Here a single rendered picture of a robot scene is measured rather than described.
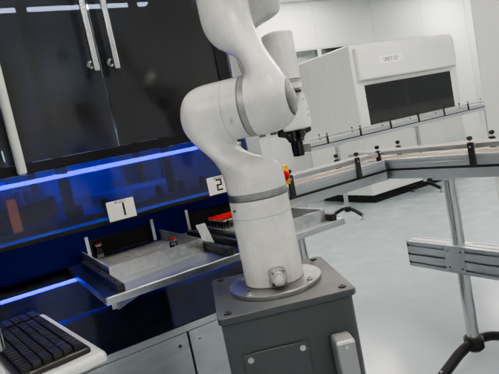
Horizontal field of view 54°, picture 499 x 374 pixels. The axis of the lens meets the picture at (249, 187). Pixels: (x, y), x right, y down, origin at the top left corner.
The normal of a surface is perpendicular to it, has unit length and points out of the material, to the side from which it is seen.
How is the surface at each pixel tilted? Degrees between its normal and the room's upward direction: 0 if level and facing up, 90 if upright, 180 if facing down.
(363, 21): 90
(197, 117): 89
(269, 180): 86
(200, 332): 90
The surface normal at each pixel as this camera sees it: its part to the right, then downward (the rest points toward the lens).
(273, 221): 0.37, 0.03
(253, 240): -0.43, 0.18
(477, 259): -0.85, 0.22
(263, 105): -0.17, 0.30
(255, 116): -0.21, 0.55
